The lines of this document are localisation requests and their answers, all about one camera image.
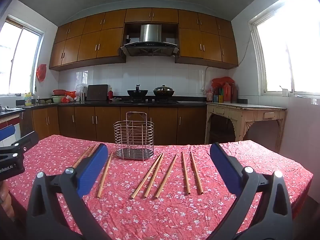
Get crumpled red plastic bag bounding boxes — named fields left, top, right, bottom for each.
left=212, top=77, right=235, bottom=88

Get wooden chopstick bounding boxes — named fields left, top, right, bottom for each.
left=84, top=144, right=98, bottom=159
left=97, top=151, right=113, bottom=198
left=189, top=151, right=204, bottom=195
left=180, top=151, right=191, bottom=195
left=155, top=154, right=178, bottom=199
left=72, top=145, right=94, bottom=168
left=130, top=152, right=163, bottom=200
left=142, top=153, right=165, bottom=199

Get hanging red plastic bag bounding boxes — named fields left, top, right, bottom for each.
left=36, top=64, right=47, bottom=82

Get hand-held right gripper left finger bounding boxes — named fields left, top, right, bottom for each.
left=26, top=143, right=114, bottom=240

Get orange plastic bag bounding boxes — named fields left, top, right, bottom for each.
left=61, top=91, right=76, bottom=103

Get dark cutting board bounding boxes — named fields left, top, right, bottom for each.
left=86, top=84, right=109, bottom=101

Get black gas stove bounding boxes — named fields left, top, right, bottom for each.
left=124, top=99, right=180, bottom=104

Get black kitchen countertop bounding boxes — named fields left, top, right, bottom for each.
left=0, top=99, right=207, bottom=117

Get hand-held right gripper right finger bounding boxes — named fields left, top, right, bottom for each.
left=207, top=142, right=293, bottom=240

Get brown base cabinets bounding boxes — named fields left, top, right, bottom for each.
left=20, top=105, right=208, bottom=145

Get black wok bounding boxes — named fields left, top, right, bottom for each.
left=127, top=84, right=148, bottom=99

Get white plastic bag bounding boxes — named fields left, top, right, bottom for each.
left=76, top=83, right=88, bottom=98

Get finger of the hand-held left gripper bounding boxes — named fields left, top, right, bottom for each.
left=0, top=126, right=40, bottom=158

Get metal wire utensil holder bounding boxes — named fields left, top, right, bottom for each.
left=114, top=112, right=155, bottom=161

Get brown wall cabinets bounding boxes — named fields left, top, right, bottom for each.
left=49, top=8, right=239, bottom=71

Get red floral tablecloth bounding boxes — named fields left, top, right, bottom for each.
left=5, top=134, right=314, bottom=240

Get cream wooden side table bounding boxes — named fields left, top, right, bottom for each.
left=204, top=102, right=287, bottom=153

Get wok with glass lid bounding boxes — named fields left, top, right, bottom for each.
left=153, top=85, right=175, bottom=97

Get tall red bottle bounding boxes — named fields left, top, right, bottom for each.
left=223, top=82, right=232, bottom=102

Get wall cable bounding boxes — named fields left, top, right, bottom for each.
left=204, top=66, right=210, bottom=92

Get person's left hand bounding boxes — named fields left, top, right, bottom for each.
left=0, top=180, right=16, bottom=222

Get large bright window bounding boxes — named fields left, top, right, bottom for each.
left=248, top=0, right=320, bottom=95

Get steel range hood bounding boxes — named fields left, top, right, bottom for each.
left=121, top=24, right=180, bottom=57

